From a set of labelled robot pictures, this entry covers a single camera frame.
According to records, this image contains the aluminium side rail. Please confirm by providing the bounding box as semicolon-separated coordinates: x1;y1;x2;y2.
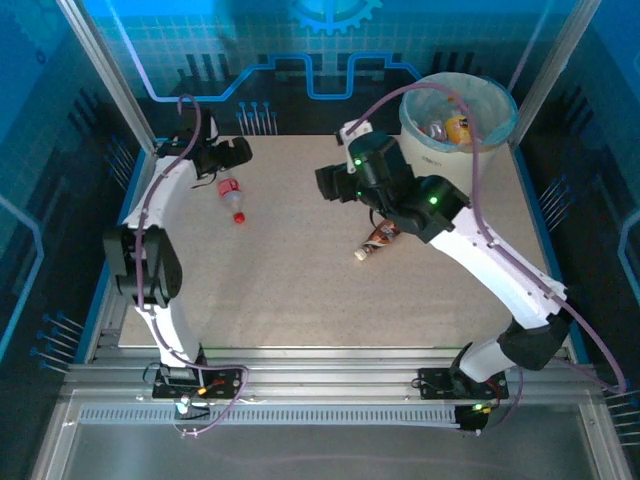
84;142;174;364

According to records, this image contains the slotted grey cable duct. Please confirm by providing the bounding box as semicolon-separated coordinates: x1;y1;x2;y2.
79;403;464;429

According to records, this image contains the aluminium frame post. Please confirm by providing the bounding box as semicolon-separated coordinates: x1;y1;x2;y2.
507;0;604;146
54;0;159;151

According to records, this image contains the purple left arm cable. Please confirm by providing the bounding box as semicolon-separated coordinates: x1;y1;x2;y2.
137;93;250;437

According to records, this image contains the aluminium front rail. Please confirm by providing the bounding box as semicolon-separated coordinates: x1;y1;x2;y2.
62;344;604;402

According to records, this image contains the light blue bin liner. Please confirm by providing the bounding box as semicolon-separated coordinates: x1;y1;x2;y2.
399;72;520;154

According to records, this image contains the brown drink bottle white cap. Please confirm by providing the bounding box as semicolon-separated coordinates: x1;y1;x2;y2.
353;218;401;262

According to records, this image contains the blue table edge strip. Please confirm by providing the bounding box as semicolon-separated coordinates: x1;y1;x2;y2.
512;147;591;364
74;149;147;362

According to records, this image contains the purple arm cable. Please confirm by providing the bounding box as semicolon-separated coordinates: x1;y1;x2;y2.
137;93;250;437
347;83;629;437

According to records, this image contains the black connector plate with lights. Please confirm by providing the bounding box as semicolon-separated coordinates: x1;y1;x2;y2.
455;402;496;436

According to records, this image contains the clear bottle red label red cap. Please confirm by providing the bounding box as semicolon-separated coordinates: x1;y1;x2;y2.
215;170;247;225

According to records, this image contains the white plastic waste bin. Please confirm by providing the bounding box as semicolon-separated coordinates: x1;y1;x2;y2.
399;130;501;201

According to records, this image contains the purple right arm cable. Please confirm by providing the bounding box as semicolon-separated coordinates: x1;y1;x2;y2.
347;83;629;437

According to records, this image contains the orange juice bottle yellow cap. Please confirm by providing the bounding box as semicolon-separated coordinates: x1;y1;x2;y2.
444;113;474;146

